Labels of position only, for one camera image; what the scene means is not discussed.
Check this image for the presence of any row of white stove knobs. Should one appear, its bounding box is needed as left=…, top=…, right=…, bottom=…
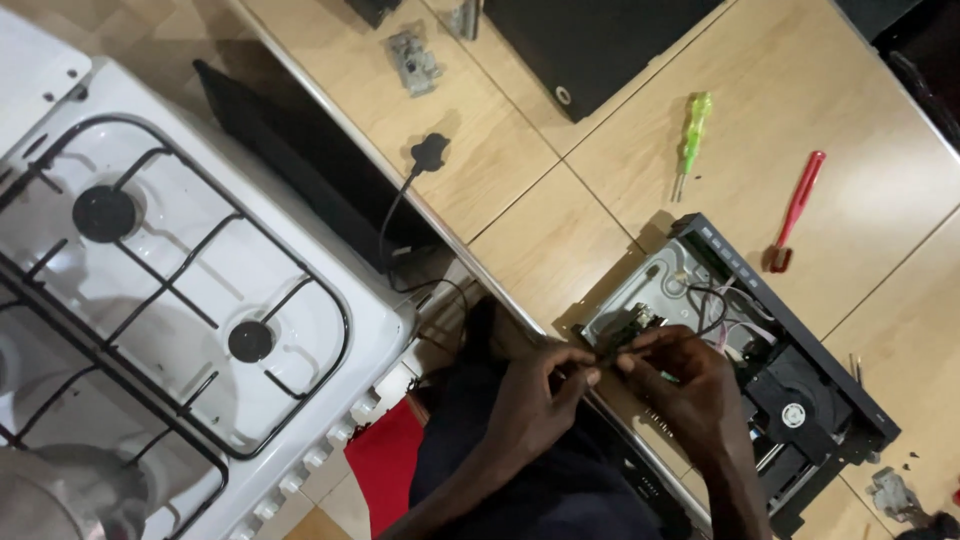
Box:
left=228, top=386, right=384, bottom=540

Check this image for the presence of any black metal player cover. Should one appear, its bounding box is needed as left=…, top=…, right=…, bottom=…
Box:
left=483, top=0, right=726, bottom=124

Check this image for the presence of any small black burner cap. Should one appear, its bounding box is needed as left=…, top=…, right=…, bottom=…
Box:
left=226, top=320, right=276, bottom=365

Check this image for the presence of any small black part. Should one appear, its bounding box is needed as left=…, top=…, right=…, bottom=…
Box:
left=345, top=0, right=403, bottom=30

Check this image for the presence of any white ribbon cable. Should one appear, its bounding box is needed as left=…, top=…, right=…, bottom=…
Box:
left=714, top=298, right=778, bottom=355

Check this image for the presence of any red cloth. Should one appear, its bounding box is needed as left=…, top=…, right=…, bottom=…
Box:
left=343, top=397, right=426, bottom=538

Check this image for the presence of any grey metal bracket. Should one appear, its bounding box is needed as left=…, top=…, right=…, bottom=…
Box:
left=442, top=0, right=481, bottom=42
left=385, top=30, right=444, bottom=98

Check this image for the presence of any large black stove grate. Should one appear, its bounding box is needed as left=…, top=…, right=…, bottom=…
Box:
left=0, top=112, right=352, bottom=461

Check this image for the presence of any opened black disc player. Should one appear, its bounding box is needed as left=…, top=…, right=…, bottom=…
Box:
left=573, top=213, right=901, bottom=538

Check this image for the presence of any white stove lid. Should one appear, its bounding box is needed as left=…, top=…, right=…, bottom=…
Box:
left=0, top=7, right=93, bottom=155

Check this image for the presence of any small grey metal part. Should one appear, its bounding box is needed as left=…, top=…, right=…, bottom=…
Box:
left=870, top=466, right=924, bottom=523

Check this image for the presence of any person's dark clothing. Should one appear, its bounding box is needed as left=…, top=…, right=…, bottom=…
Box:
left=408, top=296, right=680, bottom=540

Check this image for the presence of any white gas stove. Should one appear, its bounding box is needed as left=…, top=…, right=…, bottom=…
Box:
left=0, top=7, right=418, bottom=540

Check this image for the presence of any large black burner cap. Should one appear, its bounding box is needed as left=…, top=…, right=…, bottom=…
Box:
left=72, top=184, right=138, bottom=244

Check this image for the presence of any red screwdriver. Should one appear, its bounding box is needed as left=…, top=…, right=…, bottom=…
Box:
left=766, top=150, right=827, bottom=274

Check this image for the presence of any person's right hand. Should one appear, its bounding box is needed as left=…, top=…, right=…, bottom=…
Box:
left=615, top=324, right=745, bottom=460

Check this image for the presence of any thin black wire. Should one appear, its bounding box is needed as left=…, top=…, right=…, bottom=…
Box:
left=600, top=283, right=730, bottom=370

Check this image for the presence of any black disc drive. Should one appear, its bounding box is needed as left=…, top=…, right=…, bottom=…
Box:
left=742, top=345, right=856, bottom=468

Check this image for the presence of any black power cable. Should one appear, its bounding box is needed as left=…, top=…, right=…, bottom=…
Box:
left=377, top=168, right=471, bottom=354

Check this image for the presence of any black flat panel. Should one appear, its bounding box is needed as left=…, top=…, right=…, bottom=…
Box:
left=192, top=58, right=445, bottom=276

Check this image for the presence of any green circuit board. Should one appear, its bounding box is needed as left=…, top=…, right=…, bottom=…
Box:
left=598, top=303, right=670, bottom=355

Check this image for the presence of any black power plug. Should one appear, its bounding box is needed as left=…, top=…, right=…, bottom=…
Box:
left=409, top=132, right=452, bottom=176

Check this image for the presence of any small black stove grate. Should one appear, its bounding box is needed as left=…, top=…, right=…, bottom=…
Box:
left=0, top=262, right=231, bottom=540

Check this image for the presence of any person's left hand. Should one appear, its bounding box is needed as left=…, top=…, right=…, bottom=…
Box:
left=483, top=341, right=603, bottom=470

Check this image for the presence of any silver metal pot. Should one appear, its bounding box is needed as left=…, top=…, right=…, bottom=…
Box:
left=0, top=442, right=151, bottom=540

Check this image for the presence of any green screwdriver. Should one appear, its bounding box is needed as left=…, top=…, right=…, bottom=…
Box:
left=671, top=91, right=714, bottom=204

